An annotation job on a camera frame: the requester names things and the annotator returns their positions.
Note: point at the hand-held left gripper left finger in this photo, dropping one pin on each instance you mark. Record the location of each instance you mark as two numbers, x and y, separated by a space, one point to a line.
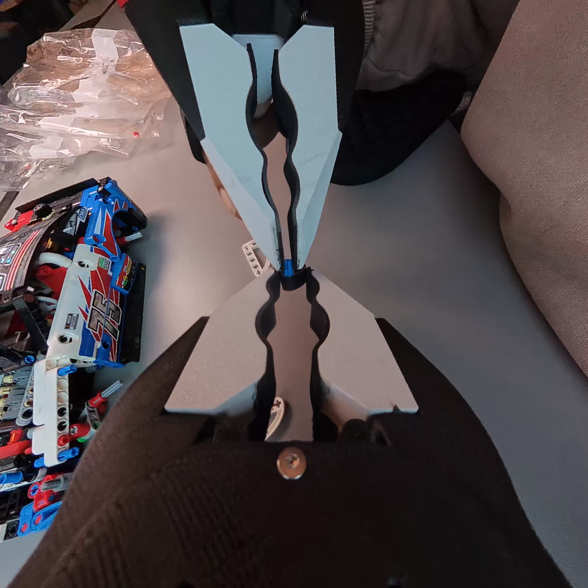
220 367

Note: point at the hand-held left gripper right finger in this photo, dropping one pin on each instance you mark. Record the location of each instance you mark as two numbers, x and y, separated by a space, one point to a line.
363 367

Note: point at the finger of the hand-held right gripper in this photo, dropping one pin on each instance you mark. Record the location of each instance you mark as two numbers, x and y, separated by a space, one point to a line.
220 115
317 115

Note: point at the white curved panel piece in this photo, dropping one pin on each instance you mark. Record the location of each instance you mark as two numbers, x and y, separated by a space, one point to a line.
278 415

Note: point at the white rectangular frame piece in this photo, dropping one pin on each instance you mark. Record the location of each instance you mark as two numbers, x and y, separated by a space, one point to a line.
253 265

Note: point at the black triangular connector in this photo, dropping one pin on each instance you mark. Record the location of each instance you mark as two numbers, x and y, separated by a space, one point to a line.
294 282

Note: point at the person's right hand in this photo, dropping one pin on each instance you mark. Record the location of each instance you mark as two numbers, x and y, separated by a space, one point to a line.
223 197

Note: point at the black mesh cushion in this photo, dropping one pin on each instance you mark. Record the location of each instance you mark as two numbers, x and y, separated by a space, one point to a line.
390 147

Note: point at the pile of clear plastic bags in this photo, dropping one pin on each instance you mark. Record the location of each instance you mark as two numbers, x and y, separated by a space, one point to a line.
82 101

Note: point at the toy brick race car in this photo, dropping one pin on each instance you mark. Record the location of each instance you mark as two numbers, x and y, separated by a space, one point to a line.
92 298

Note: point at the person's beige sweatshirt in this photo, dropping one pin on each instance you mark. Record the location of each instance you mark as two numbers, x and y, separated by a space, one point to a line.
542 160

